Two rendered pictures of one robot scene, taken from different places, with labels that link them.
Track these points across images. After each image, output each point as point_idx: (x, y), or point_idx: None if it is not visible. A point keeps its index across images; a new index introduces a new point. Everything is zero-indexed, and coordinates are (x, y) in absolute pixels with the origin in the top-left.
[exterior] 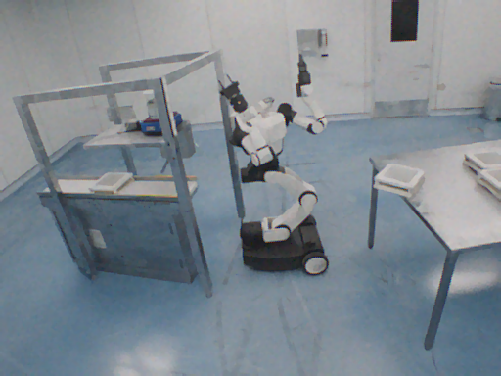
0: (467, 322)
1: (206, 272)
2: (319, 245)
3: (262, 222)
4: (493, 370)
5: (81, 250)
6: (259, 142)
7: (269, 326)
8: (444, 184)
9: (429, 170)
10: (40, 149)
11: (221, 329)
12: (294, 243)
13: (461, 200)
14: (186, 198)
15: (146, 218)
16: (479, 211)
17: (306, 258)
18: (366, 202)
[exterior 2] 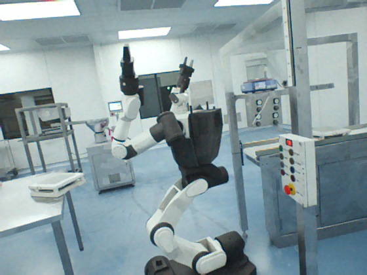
0: (40, 271)
1: (238, 212)
2: (152, 266)
3: (217, 242)
4: (50, 249)
5: None
6: None
7: (185, 233)
8: (16, 196)
9: (8, 207)
10: (348, 81)
11: (215, 223)
12: (184, 270)
13: (22, 188)
14: (230, 141)
15: None
16: (20, 184)
17: (164, 256)
18: None
